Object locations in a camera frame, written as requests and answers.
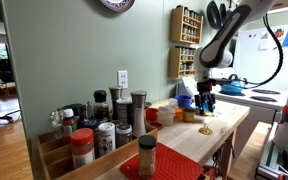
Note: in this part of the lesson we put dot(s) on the orange red cup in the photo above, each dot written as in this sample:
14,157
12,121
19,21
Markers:
151,114

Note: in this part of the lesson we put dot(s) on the blue plastic cup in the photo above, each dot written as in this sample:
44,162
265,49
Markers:
184,101

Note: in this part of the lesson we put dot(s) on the spice jar with black lid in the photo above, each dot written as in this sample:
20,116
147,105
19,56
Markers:
146,156

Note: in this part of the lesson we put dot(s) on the steel pepper grinder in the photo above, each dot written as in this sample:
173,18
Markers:
138,100

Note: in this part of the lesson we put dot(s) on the white wall outlet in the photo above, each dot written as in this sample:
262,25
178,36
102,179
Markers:
122,78

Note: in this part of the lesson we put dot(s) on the wooden spice tray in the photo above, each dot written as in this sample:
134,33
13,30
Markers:
58,162

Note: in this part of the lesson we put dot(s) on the dark glass bottle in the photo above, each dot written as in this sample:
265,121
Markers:
100,107

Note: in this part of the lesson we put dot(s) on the white refrigerator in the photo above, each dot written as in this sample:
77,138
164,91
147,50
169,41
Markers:
257,57

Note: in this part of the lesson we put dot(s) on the wooden spice rack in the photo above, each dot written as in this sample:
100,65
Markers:
186,25
181,62

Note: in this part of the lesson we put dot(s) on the red silicone mat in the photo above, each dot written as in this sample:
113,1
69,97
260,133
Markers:
169,165

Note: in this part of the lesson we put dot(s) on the blue plastic bowl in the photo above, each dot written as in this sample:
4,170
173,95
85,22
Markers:
205,107

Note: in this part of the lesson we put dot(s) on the spice jar with red lid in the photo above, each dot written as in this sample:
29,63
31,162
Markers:
82,147

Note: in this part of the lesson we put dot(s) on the wooden butcher block table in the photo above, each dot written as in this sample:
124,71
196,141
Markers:
186,139

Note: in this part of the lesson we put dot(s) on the small orange cup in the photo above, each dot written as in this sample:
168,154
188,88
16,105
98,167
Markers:
178,113

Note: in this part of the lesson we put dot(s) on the white shaker with label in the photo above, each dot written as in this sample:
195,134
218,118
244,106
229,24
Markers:
106,134

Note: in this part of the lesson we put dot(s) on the lower wooden spice rack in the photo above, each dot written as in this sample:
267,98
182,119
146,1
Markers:
181,62

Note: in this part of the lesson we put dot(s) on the gold lid with knob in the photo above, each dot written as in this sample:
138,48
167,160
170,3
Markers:
207,113

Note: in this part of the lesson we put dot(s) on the upper wooden spice rack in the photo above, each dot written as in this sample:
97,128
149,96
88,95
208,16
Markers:
186,25

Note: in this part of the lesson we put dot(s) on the hot sauce bottle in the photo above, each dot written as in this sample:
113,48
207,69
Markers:
69,123

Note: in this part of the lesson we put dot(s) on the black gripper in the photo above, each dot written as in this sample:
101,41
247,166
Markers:
204,96

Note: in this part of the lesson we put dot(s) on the small glass jar dark lid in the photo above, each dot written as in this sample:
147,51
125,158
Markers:
123,134

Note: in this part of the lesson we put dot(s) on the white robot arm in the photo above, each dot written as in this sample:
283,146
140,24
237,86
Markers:
212,56

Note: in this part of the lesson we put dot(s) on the white plastic container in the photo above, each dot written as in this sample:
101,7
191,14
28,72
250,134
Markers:
165,115

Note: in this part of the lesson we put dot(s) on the white stove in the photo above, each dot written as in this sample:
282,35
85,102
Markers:
265,106

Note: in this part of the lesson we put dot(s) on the gold metal cup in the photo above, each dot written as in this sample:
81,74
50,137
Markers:
188,114

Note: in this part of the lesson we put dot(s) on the teal kettle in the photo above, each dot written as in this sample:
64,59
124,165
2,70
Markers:
235,87

